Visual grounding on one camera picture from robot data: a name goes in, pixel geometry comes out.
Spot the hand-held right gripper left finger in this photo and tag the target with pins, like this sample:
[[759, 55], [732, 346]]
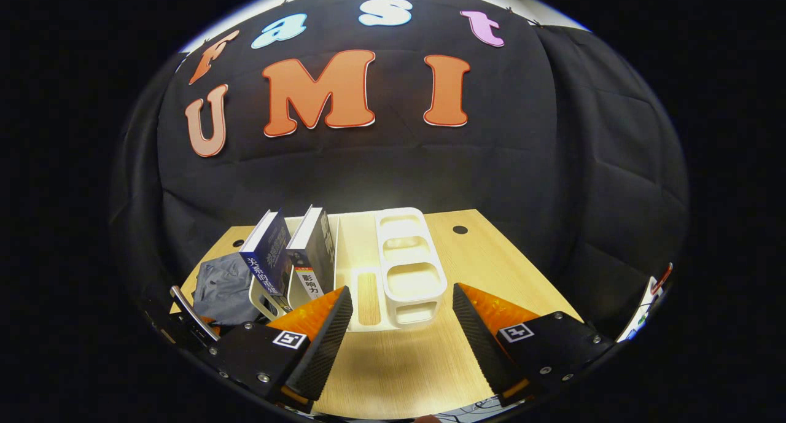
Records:
[[325, 349]]

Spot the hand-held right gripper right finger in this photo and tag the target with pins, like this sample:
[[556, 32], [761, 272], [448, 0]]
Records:
[[482, 349]]

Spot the grey schoolbag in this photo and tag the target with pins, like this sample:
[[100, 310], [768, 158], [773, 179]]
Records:
[[224, 288]]

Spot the blue book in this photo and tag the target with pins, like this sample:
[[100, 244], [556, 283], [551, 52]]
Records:
[[270, 257]]

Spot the white bookshelf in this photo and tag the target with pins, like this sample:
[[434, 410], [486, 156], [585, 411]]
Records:
[[411, 282]]

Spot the grey book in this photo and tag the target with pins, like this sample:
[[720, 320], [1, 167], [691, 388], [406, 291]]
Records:
[[316, 251]]

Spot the white panel with coloured marks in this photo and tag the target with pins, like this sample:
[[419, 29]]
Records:
[[642, 315]]

